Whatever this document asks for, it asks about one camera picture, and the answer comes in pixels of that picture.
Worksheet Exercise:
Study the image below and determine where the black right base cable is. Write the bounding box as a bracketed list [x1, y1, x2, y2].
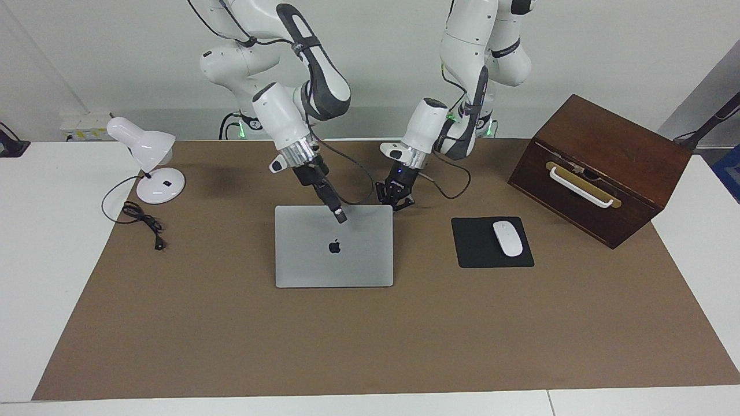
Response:
[219, 112, 243, 140]

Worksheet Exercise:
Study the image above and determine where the white computer mouse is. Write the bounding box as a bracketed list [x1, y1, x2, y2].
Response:
[493, 221, 524, 258]

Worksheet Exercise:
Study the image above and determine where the white box handle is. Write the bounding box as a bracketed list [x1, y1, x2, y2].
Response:
[549, 166, 615, 209]

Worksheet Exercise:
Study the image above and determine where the gold box handle plate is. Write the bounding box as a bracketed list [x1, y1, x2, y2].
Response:
[545, 161, 623, 209]

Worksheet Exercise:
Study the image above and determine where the silver Apple laptop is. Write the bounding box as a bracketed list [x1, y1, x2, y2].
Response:
[274, 205, 394, 288]

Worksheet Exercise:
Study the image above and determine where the black lamp power cable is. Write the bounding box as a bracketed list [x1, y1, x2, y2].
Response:
[101, 175, 167, 252]

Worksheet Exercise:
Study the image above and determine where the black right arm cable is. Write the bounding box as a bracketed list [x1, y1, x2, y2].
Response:
[188, 0, 375, 206]

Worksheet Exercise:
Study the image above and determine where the black mouse pad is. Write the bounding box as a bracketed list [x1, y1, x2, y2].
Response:
[451, 217, 535, 269]

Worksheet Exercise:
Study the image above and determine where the white wall power strip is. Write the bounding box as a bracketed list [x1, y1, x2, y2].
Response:
[60, 112, 113, 141]

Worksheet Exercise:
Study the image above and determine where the brown table mat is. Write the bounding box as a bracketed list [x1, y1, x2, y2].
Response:
[32, 139, 740, 401]

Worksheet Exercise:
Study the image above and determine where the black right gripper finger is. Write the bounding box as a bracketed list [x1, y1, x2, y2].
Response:
[320, 183, 348, 221]
[315, 186, 343, 224]

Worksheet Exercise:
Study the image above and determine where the black clamp mount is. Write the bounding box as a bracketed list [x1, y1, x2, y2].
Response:
[0, 122, 31, 158]

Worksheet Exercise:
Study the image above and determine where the dark brown wooden box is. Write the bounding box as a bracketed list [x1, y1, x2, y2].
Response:
[508, 94, 693, 250]

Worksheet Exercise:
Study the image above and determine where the white desk lamp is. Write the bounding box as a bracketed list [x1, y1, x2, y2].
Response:
[106, 117, 186, 205]

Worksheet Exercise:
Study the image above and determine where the blue bin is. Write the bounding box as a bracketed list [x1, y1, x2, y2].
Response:
[712, 144, 740, 204]

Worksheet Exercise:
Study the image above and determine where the black camera stand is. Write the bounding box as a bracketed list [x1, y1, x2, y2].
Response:
[674, 91, 740, 152]

